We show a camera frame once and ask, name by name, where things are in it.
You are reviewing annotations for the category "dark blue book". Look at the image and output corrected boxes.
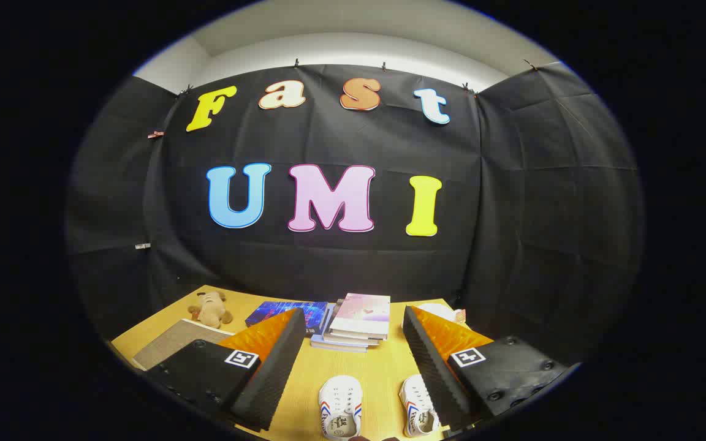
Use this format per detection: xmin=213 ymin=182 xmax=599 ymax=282
xmin=245 ymin=300 xmax=329 ymax=337

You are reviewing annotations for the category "white paperback book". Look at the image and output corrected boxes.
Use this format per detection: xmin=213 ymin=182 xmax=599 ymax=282
xmin=322 ymin=331 xmax=384 ymax=347

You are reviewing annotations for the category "brown plush toy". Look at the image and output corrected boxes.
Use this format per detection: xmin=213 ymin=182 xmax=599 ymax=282
xmin=188 ymin=290 xmax=234 ymax=329

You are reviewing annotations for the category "pink cover book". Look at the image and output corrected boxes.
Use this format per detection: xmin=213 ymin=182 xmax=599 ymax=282
xmin=329 ymin=293 xmax=392 ymax=341

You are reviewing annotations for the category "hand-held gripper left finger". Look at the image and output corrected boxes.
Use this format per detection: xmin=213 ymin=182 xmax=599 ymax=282
xmin=145 ymin=308 xmax=306 ymax=432

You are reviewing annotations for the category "grey blue-edged book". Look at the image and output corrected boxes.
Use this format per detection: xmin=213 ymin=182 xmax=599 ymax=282
xmin=310 ymin=301 xmax=369 ymax=354

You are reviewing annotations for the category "white plush toy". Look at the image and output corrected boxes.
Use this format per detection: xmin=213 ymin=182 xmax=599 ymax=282
xmin=417 ymin=303 xmax=467 ymax=325

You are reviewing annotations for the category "black backdrop cloth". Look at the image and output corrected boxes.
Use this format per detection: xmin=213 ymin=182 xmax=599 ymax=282
xmin=65 ymin=61 xmax=645 ymax=368

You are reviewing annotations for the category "white canvas shoe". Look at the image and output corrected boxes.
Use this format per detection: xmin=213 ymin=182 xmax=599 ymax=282
xmin=318 ymin=375 xmax=363 ymax=440
xmin=398 ymin=374 xmax=441 ymax=438

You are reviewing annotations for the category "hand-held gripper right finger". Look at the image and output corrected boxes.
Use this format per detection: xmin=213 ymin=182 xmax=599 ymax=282
xmin=402 ymin=305 xmax=580 ymax=432

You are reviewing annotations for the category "brown fabric storage box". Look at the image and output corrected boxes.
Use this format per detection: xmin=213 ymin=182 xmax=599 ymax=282
xmin=132 ymin=318 xmax=235 ymax=372

